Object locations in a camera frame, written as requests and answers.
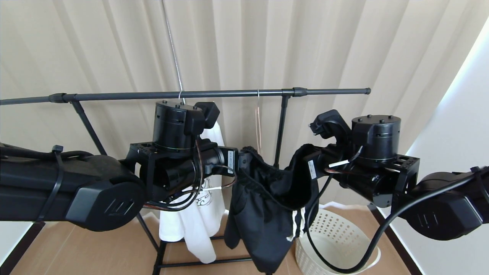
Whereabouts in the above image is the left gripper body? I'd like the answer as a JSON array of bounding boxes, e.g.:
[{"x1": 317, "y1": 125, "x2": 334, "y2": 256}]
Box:
[{"x1": 164, "y1": 146, "x2": 240, "y2": 191}]

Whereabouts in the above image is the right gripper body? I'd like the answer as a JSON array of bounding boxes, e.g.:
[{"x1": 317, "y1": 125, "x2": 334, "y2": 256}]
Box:
[{"x1": 304, "y1": 144, "x2": 395, "y2": 209}]

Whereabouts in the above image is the white printed t-shirt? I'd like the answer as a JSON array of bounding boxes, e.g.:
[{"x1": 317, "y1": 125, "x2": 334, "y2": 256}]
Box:
[{"x1": 159, "y1": 120, "x2": 227, "y2": 264}]

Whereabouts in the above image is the black garment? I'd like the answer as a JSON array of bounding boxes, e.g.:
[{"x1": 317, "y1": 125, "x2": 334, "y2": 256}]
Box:
[{"x1": 223, "y1": 144, "x2": 321, "y2": 275}]

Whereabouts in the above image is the white laundry basket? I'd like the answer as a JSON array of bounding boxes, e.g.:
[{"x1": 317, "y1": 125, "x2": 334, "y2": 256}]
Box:
[{"x1": 294, "y1": 208, "x2": 381, "y2": 275}]

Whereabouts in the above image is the black clothes rack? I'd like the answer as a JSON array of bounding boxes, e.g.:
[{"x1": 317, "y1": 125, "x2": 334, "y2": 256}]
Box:
[{"x1": 0, "y1": 88, "x2": 371, "y2": 275}]

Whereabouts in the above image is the beige curtain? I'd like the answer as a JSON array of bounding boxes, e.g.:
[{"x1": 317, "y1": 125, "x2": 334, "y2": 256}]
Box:
[{"x1": 0, "y1": 0, "x2": 489, "y2": 220}]

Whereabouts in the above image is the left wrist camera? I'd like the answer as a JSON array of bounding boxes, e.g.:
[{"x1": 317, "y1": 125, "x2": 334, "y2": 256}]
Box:
[{"x1": 193, "y1": 101, "x2": 221, "y2": 134}]

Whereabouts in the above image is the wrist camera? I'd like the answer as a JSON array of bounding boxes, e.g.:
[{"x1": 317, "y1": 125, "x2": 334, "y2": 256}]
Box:
[
  {"x1": 193, "y1": 101, "x2": 221, "y2": 134},
  {"x1": 309, "y1": 110, "x2": 352, "y2": 153}
]

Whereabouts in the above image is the black cable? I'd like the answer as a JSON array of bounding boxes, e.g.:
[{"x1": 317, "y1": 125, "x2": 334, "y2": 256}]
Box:
[{"x1": 305, "y1": 173, "x2": 478, "y2": 274}]

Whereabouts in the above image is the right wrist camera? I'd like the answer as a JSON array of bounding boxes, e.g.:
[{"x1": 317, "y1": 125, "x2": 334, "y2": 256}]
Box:
[{"x1": 309, "y1": 110, "x2": 352, "y2": 153}]

